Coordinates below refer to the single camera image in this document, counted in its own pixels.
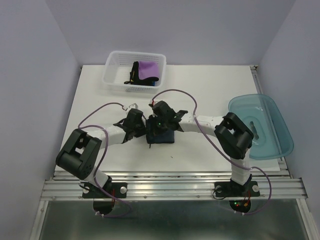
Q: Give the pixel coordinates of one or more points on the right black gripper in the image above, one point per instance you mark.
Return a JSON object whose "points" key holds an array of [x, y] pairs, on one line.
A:
{"points": [[154, 116]]}

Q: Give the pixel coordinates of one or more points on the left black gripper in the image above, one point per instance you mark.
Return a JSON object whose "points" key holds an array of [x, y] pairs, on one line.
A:
{"points": [[142, 132]]}

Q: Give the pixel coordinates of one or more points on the dark navy towel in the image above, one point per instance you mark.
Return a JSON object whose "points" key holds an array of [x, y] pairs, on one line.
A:
{"points": [[167, 137]]}

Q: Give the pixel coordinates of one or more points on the blue black towel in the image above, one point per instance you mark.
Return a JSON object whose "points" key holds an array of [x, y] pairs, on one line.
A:
{"points": [[155, 83]]}

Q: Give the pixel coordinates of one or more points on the purple towel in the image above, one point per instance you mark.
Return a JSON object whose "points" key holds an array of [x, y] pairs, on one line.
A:
{"points": [[148, 71]]}

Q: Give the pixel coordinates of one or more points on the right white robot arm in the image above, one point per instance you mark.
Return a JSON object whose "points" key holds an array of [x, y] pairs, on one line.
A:
{"points": [[234, 137]]}

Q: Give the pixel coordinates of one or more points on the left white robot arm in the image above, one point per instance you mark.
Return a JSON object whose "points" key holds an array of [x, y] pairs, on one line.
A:
{"points": [[79, 154]]}

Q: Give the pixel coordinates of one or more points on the white perforated plastic basket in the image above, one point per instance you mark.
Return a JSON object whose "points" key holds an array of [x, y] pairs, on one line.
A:
{"points": [[119, 65]]}

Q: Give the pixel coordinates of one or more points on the translucent blue plastic bin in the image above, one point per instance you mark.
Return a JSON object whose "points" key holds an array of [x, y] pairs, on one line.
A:
{"points": [[271, 136]]}

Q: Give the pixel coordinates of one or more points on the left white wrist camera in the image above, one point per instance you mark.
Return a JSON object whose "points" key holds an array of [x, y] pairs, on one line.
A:
{"points": [[132, 106]]}

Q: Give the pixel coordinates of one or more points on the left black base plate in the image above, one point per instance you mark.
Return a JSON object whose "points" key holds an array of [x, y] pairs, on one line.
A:
{"points": [[103, 204]]}

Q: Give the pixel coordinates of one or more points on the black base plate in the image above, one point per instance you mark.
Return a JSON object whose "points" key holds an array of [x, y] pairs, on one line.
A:
{"points": [[103, 204], [239, 195]]}

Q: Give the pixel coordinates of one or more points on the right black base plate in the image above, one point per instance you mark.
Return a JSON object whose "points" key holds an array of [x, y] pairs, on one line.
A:
{"points": [[239, 195]]}

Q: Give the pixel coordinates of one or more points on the aluminium mounting rail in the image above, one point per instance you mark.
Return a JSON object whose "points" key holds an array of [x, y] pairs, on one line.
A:
{"points": [[166, 186]]}

